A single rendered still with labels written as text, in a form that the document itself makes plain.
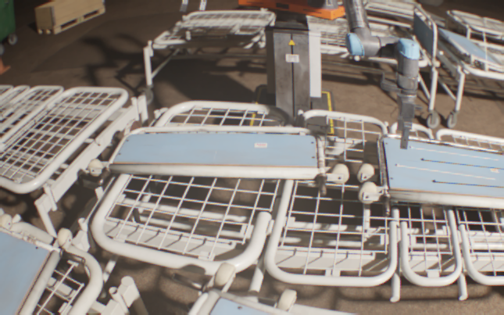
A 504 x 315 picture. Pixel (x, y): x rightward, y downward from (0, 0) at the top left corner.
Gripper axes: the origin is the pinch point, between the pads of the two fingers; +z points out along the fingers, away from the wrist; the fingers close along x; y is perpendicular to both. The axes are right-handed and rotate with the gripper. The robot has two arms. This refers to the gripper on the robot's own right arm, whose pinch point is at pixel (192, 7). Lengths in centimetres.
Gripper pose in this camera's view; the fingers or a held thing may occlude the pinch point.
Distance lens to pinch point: 182.2
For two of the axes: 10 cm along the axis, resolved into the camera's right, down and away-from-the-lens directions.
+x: -7.0, -2.7, 6.6
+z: -1.5, 9.6, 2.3
